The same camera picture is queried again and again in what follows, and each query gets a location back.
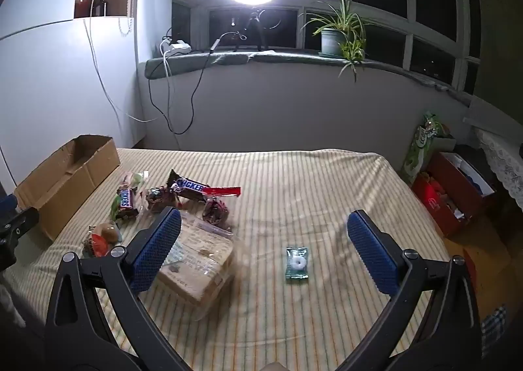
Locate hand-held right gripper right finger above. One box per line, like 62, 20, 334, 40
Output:
346, 210, 483, 371

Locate large brown chocolate bar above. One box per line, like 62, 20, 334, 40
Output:
168, 169, 210, 202

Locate brown green snack packet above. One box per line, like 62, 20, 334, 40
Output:
96, 222, 123, 243

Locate red-ended clear snack packet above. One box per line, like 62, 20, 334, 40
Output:
201, 186, 242, 227
145, 186, 183, 212

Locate green plant pot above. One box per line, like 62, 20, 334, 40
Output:
320, 28, 346, 57

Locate black tripod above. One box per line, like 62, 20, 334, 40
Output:
234, 6, 271, 53

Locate person's left hand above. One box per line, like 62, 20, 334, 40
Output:
0, 272, 26, 328

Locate green cookie packet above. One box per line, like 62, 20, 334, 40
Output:
109, 193, 124, 221

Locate white power strip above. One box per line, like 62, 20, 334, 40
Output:
161, 38, 192, 54

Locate red cardboard box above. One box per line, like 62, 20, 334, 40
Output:
411, 151, 498, 237

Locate long white cable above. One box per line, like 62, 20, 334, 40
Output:
83, 0, 158, 123

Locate clear packet with green candy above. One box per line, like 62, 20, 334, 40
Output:
133, 169, 150, 192

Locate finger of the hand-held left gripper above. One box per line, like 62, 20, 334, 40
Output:
0, 193, 40, 270

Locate green mint candy packet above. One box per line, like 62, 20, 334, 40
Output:
285, 246, 312, 285

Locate white cabinet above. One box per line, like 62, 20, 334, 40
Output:
0, 0, 142, 192

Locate small brown chocolate bar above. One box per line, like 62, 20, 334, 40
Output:
117, 187, 140, 213

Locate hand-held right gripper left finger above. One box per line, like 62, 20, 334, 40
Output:
44, 207, 182, 371

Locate brown curtain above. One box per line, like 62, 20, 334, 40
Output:
470, 0, 523, 127

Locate white lace cloth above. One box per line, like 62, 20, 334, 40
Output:
474, 126, 523, 209

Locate green plastic bag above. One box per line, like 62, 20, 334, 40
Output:
402, 111, 450, 186

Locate striped bed sheet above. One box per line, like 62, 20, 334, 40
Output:
0, 148, 471, 371

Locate spider plant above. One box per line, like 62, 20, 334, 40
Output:
300, 0, 371, 82

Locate black cable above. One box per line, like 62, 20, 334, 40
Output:
148, 31, 230, 135

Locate plaid cloth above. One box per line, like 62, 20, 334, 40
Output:
481, 306, 510, 359

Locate short white charger cable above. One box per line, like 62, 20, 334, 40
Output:
162, 42, 173, 78

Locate snack packets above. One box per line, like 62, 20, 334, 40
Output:
157, 212, 251, 320

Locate red dark snack packet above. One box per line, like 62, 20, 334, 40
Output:
84, 226, 113, 260

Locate white window frame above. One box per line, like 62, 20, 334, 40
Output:
172, 0, 481, 86

